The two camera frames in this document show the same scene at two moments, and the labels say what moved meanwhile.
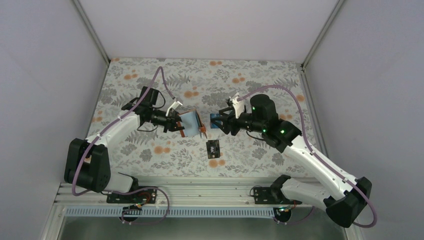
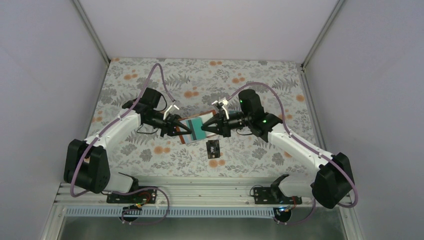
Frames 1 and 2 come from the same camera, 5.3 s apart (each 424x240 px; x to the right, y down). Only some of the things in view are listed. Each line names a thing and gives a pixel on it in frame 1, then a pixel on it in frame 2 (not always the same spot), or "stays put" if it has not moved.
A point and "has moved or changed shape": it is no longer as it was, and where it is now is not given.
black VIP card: [213, 149] stays put
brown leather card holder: [192, 124] has moved or changed shape
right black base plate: [267, 195] stays put
